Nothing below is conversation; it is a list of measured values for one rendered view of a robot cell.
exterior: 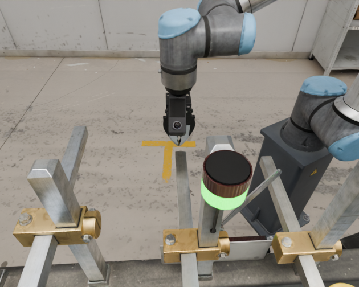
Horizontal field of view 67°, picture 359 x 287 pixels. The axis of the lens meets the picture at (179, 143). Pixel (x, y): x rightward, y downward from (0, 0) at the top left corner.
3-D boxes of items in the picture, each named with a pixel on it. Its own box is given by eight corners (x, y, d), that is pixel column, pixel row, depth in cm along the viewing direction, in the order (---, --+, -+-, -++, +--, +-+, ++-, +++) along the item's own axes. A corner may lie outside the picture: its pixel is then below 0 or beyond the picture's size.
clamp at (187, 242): (163, 240, 60) (162, 229, 57) (223, 237, 61) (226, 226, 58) (164, 266, 56) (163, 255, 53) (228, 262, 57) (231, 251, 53)
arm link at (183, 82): (198, 74, 63) (157, 76, 63) (198, 92, 67) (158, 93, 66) (195, 57, 70) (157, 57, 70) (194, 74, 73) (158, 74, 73)
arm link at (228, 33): (246, 3, 65) (196, 5, 64) (264, 20, 57) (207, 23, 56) (240, 41, 72) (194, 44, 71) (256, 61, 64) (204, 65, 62)
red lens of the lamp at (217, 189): (199, 162, 37) (200, 150, 35) (243, 160, 37) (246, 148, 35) (204, 199, 32) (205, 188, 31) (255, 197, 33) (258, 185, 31)
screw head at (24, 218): (21, 214, 48) (19, 211, 47) (33, 214, 48) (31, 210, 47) (17, 225, 47) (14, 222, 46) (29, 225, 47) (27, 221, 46)
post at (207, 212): (194, 269, 71) (206, 131, 38) (207, 269, 71) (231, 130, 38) (195, 283, 68) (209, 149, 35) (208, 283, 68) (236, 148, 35)
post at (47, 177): (100, 279, 72) (32, 155, 39) (113, 279, 72) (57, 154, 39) (97, 294, 70) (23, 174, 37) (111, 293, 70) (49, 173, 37)
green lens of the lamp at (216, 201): (198, 173, 38) (199, 163, 37) (240, 172, 39) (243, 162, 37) (203, 210, 34) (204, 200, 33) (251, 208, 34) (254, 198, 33)
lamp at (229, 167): (195, 232, 50) (202, 149, 35) (225, 230, 50) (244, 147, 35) (198, 263, 46) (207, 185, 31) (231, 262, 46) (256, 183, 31)
